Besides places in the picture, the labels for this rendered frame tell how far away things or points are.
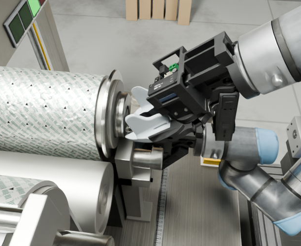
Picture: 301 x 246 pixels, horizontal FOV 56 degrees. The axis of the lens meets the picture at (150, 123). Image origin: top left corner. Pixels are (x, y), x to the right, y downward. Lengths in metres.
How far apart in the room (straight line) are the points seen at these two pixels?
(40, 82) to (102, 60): 2.09
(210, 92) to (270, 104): 1.97
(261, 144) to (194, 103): 0.28
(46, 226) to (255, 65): 0.25
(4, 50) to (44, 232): 0.65
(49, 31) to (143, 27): 1.58
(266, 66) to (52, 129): 0.31
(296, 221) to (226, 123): 0.32
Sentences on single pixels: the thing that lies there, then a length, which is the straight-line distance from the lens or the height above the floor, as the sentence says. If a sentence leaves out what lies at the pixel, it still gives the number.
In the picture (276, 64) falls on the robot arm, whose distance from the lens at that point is 0.33.
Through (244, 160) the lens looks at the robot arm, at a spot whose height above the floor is 1.11.
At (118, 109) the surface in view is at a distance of 0.44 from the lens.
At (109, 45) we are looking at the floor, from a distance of 2.70.
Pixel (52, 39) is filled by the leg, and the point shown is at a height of 0.79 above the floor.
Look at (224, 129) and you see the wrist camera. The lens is 0.43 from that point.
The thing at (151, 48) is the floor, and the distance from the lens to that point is 2.64.
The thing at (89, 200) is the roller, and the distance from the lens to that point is 0.43.
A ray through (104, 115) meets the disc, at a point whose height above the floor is 1.30.
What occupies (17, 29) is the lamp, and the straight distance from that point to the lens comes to 0.85.
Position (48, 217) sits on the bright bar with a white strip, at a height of 1.45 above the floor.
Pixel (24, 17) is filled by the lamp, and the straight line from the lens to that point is 0.88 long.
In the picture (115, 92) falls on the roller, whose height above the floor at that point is 1.31.
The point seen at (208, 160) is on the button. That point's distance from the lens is 0.82.
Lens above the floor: 1.62
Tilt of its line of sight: 53 degrees down
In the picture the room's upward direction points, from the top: straight up
